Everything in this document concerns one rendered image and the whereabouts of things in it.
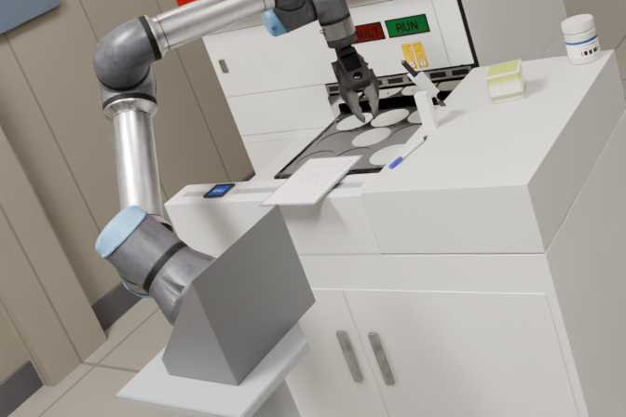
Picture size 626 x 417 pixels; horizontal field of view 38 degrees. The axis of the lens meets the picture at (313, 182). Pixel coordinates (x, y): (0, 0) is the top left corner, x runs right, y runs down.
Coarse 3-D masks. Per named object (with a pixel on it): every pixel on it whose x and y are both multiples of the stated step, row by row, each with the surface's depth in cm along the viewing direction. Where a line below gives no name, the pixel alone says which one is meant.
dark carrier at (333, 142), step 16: (368, 112) 244; (384, 112) 240; (336, 128) 240; (352, 128) 236; (368, 128) 232; (400, 128) 225; (416, 128) 222; (320, 144) 234; (336, 144) 230; (352, 144) 226; (384, 144) 219; (304, 160) 228; (368, 160) 214
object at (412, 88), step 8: (440, 80) 235; (448, 80) 232; (456, 80) 231; (384, 88) 243; (392, 88) 241; (400, 88) 240; (408, 88) 239; (416, 88) 238; (440, 88) 234; (448, 88) 233; (328, 96) 254; (336, 96) 252; (360, 96) 248; (384, 96) 244; (392, 96) 243; (400, 96) 241; (336, 104) 253; (336, 112) 255
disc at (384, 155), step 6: (402, 144) 216; (384, 150) 216; (390, 150) 215; (396, 150) 214; (372, 156) 215; (378, 156) 214; (384, 156) 213; (390, 156) 211; (372, 162) 212; (378, 162) 211; (384, 162) 210
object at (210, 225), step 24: (192, 192) 217; (240, 192) 207; (264, 192) 202; (336, 192) 188; (360, 192) 184; (192, 216) 212; (216, 216) 207; (240, 216) 203; (288, 216) 196; (312, 216) 192; (336, 216) 189; (360, 216) 186; (192, 240) 216; (216, 240) 212; (312, 240) 196; (336, 240) 192; (360, 240) 189
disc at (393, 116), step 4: (388, 112) 239; (392, 112) 238; (396, 112) 237; (400, 112) 236; (404, 112) 235; (408, 112) 234; (376, 116) 239; (380, 116) 238; (384, 116) 237; (388, 116) 236; (392, 116) 235; (396, 116) 234; (400, 116) 233; (404, 116) 232; (376, 120) 236; (380, 120) 235; (384, 120) 234; (388, 120) 233; (392, 120) 232; (396, 120) 231; (400, 120) 230; (372, 124) 235; (376, 124) 234; (380, 124) 233; (384, 124) 232; (388, 124) 231
